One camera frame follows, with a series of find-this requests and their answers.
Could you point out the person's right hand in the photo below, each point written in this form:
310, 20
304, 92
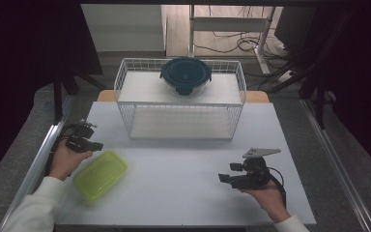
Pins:
270, 201

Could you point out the green rectangular food container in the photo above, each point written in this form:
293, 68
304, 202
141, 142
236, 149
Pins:
100, 175

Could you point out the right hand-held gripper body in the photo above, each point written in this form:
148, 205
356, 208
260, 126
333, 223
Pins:
252, 174

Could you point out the wooden table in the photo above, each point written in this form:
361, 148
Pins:
104, 96

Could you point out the person's left hand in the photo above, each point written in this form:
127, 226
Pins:
66, 159

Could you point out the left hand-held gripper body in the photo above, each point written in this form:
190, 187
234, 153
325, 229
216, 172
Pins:
79, 137

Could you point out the white metal desk frame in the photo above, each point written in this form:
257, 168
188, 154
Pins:
228, 24

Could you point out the metal rail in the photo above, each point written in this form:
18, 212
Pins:
338, 167
29, 180

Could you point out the black stand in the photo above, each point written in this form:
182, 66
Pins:
319, 106
57, 100

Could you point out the dark curtain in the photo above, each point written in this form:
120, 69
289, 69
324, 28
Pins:
360, 80
19, 64

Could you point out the round dark-lidded food container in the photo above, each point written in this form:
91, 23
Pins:
185, 75

